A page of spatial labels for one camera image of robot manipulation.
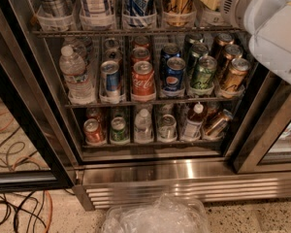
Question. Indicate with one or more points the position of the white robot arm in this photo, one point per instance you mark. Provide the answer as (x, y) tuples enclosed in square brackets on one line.
[(268, 22)]

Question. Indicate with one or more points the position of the gold can top shelf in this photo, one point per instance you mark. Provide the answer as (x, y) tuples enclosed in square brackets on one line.
[(178, 13)]

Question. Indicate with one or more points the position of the gold can rear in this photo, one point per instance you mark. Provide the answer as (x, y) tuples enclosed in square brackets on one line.
[(219, 42)]

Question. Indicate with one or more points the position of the green can rear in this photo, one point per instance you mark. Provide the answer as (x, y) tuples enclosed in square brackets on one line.
[(191, 39)]

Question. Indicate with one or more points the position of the blue pepsi can rear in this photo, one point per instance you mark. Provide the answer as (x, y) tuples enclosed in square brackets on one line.
[(168, 51)]

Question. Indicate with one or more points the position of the blue pepsi can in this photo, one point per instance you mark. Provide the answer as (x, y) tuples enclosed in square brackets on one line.
[(174, 71), (168, 51)]

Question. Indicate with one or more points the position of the red coca-cola can rear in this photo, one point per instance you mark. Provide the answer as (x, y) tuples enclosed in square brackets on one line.
[(141, 42)]

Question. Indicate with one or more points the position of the red coca-cola can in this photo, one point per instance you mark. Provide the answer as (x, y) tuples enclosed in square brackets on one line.
[(141, 42), (142, 79), (139, 54)]

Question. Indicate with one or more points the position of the green can front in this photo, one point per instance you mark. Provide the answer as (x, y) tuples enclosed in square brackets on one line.
[(203, 72)]

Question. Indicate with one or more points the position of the blue pepsi can front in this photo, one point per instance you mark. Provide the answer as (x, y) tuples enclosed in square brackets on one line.
[(174, 71)]

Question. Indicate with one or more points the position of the gold can front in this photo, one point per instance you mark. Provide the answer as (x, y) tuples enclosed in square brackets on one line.
[(234, 75)]

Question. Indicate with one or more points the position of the red coca-cola can front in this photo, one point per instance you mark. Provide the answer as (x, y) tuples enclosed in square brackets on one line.
[(142, 79)]

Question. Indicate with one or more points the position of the stainless steel display fridge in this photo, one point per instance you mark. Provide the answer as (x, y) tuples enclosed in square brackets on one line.
[(120, 173)]

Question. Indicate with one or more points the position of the silver can rear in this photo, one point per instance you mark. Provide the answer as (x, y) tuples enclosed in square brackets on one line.
[(111, 43)]

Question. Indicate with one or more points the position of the blue silver can front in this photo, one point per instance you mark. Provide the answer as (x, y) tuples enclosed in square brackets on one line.
[(110, 76)]

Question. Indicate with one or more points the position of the tipped gold can bottom shelf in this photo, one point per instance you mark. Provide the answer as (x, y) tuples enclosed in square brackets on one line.
[(218, 123)]

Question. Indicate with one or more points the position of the silver can bottom shelf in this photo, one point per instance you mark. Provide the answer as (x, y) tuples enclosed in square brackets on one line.
[(167, 127)]

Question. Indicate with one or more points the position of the water bottle rear middle shelf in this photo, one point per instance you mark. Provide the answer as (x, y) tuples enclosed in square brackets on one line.
[(81, 47)]

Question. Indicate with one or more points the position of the clear water bottle bottom shelf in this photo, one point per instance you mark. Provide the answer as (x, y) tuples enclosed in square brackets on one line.
[(143, 126)]

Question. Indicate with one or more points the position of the clear water bottle shelf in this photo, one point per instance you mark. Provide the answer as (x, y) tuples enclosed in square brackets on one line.
[(76, 76), (143, 126)]

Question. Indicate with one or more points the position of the clear water bottle middle shelf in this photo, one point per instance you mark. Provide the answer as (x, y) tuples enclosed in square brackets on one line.
[(76, 76)]

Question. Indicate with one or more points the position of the right glass fridge door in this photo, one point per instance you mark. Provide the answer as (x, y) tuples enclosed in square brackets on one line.
[(266, 143)]

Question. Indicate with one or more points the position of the green can bottom shelf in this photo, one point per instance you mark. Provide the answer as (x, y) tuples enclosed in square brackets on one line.
[(119, 132)]

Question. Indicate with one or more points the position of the orange can bottom shelf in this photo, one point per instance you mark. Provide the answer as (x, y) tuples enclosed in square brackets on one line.
[(93, 131)]

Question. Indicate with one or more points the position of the open glass fridge door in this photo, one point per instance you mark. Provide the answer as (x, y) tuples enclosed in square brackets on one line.
[(34, 151)]

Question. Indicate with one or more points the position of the brown tea bottle white cap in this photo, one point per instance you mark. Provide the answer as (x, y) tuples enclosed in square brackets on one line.
[(193, 122)]

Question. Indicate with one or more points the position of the clear plastic bag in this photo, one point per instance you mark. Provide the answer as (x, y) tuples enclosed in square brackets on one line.
[(167, 214)]

